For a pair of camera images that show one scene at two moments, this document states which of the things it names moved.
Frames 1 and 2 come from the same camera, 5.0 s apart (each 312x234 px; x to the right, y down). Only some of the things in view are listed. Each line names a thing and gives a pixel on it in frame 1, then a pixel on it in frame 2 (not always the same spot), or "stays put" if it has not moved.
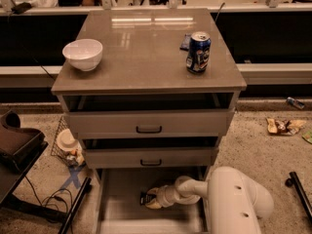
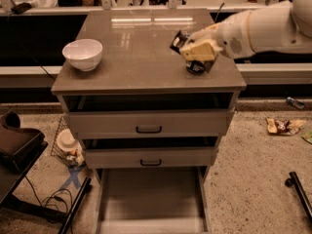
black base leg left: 86,188 stays put
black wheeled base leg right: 294,179 stays put
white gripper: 163,196 -> 231,38
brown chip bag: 283,127 stays put
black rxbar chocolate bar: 146,198 -> 179,41
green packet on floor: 307,136 stays put
